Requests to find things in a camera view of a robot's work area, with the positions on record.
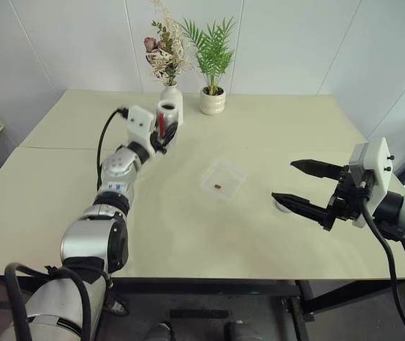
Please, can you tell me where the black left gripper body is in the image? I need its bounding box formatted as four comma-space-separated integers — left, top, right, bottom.
148, 129, 170, 155

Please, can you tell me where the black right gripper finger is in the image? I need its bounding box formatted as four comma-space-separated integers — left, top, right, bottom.
271, 192, 335, 232
290, 159, 345, 181

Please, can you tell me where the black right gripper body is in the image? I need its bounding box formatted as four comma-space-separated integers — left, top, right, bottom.
326, 165, 367, 224

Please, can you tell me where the white cup with dark contents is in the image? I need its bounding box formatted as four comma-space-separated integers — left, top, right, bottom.
156, 99, 180, 146

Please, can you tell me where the gray jar lid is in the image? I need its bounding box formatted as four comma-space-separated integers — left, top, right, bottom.
272, 197, 293, 214

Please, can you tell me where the clear plastic box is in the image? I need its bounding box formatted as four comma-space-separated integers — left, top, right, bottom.
199, 158, 249, 204

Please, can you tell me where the white ceramic vase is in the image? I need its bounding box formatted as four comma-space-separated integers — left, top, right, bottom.
160, 84, 185, 125

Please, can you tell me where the white ribbed plant pot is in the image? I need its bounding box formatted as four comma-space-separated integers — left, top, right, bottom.
199, 86, 227, 116

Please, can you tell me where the dried flower bouquet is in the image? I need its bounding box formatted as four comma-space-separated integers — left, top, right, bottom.
144, 0, 196, 87

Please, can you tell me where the green artificial palm plant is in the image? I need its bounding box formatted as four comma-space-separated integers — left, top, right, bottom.
179, 16, 237, 96

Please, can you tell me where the dark gray rounded shape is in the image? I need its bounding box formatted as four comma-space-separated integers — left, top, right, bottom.
148, 321, 175, 341

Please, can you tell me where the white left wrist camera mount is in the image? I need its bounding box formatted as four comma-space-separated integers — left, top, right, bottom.
125, 105, 156, 158

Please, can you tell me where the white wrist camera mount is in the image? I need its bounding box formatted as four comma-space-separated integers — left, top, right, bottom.
125, 105, 156, 158
347, 137, 395, 228

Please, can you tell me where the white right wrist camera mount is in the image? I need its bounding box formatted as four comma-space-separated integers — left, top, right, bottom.
347, 137, 395, 228

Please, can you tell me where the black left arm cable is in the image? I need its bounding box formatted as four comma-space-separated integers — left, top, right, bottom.
3, 107, 129, 341

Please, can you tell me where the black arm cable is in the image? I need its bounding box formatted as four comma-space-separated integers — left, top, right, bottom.
3, 107, 129, 341
360, 179, 405, 341

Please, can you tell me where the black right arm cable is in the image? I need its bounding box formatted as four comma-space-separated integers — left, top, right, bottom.
360, 179, 405, 341

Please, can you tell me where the black metal table frame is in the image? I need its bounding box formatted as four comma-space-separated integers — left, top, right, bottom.
283, 279, 397, 341

